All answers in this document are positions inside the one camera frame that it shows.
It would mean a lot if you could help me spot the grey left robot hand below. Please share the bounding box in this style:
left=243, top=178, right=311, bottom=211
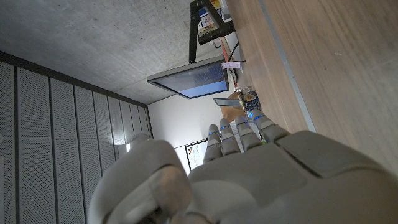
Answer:
left=86, top=108, right=398, bottom=224

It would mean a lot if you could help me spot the whiteboard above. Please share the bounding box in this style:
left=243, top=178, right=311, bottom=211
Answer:
left=174, top=139, right=208, bottom=175

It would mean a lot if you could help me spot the small blue printed box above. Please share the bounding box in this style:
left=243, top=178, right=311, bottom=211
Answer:
left=238, top=90, right=261, bottom=113

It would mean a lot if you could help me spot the silver laptop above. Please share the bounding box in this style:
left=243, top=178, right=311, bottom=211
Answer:
left=213, top=98, right=242, bottom=108

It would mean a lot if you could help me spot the flat computer monitor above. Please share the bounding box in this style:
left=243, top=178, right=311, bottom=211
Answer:
left=146, top=55, right=231, bottom=100

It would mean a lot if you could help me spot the ceiling light strip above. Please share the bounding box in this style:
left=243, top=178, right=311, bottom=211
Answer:
left=114, top=141, right=132, bottom=154

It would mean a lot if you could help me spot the black monitor cable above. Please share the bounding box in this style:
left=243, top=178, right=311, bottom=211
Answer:
left=228, top=40, right=246, bottom=63

